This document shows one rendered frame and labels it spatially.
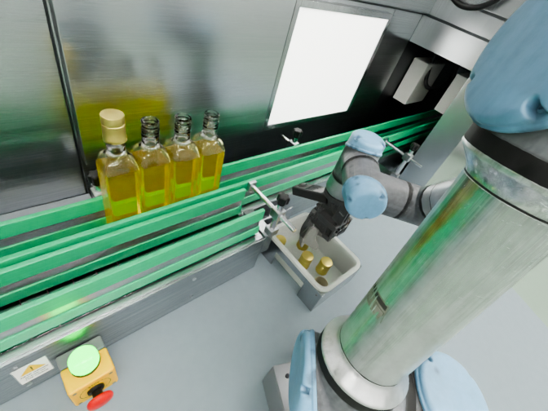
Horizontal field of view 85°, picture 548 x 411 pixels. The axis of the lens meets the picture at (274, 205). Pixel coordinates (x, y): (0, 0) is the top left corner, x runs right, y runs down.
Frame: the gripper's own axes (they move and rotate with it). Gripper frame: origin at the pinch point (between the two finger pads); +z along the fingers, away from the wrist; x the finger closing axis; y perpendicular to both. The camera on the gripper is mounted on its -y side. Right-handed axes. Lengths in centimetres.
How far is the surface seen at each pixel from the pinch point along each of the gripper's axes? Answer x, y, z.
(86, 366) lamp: -56, 2, -3
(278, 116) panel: 8.3, -30.3, -20.5
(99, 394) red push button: -56, 5, 2
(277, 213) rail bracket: -14.5, -2.6, -15.1
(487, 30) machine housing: 71, -9, -54
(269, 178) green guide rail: -6.8, -14.0, -13.6
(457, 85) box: 81, -10, -35
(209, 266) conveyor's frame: -30.7, -3.0, -5.7
